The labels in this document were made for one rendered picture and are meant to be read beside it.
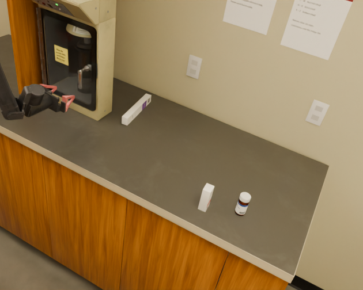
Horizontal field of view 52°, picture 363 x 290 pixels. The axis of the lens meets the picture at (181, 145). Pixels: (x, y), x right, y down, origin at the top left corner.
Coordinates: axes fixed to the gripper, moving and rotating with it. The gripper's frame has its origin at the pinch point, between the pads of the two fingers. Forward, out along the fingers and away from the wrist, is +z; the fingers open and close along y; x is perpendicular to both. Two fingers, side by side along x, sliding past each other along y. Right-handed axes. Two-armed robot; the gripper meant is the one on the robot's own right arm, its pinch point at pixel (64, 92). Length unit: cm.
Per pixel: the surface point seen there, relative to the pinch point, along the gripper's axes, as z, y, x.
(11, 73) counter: 22, 57, 22
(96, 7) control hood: 13.0, -2.9, -33.6
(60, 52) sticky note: 14.7, 16.4, -7.6
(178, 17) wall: 59, -15, -26
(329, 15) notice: 60, -79, -48
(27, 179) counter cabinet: -8, 14, 51
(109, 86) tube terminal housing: 25.3, -3.7, 4.3
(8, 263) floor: -16, 23, 117
